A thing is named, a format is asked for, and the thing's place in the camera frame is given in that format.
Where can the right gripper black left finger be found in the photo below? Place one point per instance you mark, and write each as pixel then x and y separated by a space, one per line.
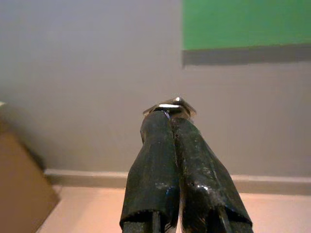
pixel 153 174

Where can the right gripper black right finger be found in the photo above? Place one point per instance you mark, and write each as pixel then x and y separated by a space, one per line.
pixel 204 184

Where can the brown cardboard box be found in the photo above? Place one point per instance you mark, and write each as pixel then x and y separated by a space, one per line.
pixel 19 182

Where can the green sheet with key hooks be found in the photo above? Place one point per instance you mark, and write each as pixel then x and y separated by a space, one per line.
pixel 243 24

